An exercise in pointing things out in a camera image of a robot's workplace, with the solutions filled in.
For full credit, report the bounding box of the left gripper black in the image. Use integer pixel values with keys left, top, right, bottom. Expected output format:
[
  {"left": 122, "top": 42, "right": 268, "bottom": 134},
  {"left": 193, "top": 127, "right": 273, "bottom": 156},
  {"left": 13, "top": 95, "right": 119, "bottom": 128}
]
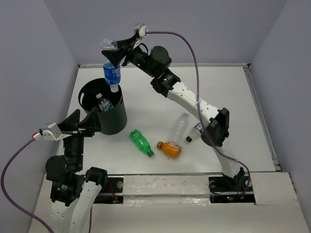
[{"left": 59, "top": 105, "right": 102, "bottom": 169}]

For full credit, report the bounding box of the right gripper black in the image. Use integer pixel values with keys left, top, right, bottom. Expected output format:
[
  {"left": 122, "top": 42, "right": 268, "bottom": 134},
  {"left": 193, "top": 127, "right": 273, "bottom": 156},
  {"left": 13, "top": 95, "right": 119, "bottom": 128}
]
[{"left": 103, "top": 34, "right": 157, "bottom": 78}]

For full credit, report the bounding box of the clear bottle dark blue label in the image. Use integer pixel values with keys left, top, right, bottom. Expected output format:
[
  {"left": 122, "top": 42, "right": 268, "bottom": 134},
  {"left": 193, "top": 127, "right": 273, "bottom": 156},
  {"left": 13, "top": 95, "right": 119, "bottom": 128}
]
[{"left": 102, "top": 38, "right": 121, "bottom": 93}]

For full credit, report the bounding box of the clear bottle blue white label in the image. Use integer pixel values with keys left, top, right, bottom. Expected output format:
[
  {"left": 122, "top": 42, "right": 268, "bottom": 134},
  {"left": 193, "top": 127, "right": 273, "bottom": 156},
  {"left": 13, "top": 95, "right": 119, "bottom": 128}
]
[{"left": 96, "top": 93, "right": 114, "bottom": 112}]

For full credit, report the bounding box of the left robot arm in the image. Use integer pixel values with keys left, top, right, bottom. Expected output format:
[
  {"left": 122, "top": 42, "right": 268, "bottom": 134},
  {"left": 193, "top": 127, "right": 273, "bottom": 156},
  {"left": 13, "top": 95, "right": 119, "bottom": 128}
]
[{"left": 41, "top": 107, "right": 108, "bottom": 233}]

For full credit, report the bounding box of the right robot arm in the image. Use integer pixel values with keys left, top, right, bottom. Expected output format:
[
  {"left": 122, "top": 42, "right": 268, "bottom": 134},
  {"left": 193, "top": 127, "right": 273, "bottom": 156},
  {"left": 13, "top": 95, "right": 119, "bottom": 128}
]
[{"left": 102, "top": 35, "right": 248, "bottom": 190}]

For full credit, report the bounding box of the black cylindrical bin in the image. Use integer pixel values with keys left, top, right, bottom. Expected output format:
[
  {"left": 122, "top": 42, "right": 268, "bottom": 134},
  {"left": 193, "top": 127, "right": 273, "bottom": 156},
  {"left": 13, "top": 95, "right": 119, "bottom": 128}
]
[{"left": 78, "top": 78, "right": 127, "bottom": 135}]

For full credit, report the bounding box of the green plastic bottle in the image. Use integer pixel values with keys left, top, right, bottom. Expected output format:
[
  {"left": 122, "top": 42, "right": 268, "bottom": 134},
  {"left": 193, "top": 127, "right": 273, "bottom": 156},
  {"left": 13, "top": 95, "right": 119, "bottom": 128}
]
[{"left": 129, "top": 129, "right": 154, "bottom": 157}]

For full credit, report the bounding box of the orange juice bottle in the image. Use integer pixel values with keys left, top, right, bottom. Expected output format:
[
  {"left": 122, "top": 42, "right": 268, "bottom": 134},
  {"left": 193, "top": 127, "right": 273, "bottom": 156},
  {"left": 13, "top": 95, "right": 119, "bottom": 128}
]
[{"left": 156, "top": 141, "right": 182, "bottom": 159}]

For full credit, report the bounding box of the clear unlabelled plastic bottle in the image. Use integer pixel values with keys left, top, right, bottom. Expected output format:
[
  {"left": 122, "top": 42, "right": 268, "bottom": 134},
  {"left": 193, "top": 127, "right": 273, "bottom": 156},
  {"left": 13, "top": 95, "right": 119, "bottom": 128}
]
[{"left": 168, "top": 113, "right": 189, "bottom": 146}]

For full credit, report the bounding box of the white foam strip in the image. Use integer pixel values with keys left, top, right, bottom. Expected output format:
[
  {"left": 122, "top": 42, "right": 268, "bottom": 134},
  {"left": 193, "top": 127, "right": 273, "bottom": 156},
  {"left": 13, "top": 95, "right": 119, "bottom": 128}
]
[{"left": 122, "top": 175, "right": 210, "bottom": 206}]

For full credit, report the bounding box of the clear bottle black cap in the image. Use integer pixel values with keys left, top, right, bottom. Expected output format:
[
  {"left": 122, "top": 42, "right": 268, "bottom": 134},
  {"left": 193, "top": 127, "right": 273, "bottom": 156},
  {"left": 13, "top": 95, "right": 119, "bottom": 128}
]
[{"left": 186, "top": 123, "right": 203, "bottom": 143}]

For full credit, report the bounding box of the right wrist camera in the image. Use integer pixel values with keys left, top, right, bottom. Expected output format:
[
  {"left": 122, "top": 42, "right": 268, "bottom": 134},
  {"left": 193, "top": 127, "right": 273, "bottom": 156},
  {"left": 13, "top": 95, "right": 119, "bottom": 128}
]
[{"left": 133, "top": 22, "right": 148, "bottom": 39}]

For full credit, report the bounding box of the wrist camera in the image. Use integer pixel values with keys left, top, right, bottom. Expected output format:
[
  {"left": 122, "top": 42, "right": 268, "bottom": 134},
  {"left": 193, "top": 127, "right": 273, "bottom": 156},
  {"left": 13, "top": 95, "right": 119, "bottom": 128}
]
[
  {"left": 33, "top": 123, "right": 66, "bottom": 141},
  {"left": 133, "top": 22, "right": 148, "bottom": 39}
]

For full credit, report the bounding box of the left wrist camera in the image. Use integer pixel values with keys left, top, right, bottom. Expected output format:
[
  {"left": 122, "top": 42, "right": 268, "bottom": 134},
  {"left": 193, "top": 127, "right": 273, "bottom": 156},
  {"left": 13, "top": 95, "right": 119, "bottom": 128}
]
[{"left": 33, "top": 123, "right": 66, "bottom": 141}]

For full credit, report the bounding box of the aluminium table rail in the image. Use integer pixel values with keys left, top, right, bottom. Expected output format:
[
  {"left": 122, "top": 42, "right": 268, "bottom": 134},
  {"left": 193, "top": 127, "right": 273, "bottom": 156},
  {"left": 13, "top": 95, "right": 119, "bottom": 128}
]
[{"left": 78, "top": 63, "right": 250, "bottom": 68}]

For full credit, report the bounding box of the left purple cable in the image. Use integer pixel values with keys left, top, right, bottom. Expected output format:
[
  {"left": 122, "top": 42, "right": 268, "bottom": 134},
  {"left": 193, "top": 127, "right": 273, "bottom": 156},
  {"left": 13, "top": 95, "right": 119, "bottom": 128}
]
[{"left": 1, "top": 134, "right": 54, "bottom": 233}]

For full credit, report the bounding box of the purple cable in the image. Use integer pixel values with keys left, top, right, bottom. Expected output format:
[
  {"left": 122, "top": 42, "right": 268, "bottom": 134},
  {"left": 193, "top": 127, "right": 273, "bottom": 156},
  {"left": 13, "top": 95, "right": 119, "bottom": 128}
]
[
  {"left": 145, "top": 30, "right": 252, "bottom": 195},
  {"left": 1, "top": 134, "right": 54, "bottom": 233}
]

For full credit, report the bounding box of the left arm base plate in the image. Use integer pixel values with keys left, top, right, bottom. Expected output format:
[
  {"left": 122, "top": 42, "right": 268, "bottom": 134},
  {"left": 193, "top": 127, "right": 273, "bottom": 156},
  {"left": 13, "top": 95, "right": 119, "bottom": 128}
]
[{"left": 94, "top": 176, "right": 124, "bottom": 204}]

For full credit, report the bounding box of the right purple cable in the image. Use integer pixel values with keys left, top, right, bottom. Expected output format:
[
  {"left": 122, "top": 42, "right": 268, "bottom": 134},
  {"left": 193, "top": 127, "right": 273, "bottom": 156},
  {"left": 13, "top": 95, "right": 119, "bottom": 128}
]
[{"left": 145, "top": 30, "right": 252, "bottom": 195}]

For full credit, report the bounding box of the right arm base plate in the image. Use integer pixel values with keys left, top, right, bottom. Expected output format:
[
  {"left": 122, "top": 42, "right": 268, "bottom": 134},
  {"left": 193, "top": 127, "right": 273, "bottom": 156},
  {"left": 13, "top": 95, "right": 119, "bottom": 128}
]
[{"left": 208, "top": 176, "right": 256, "bottom": 204}]

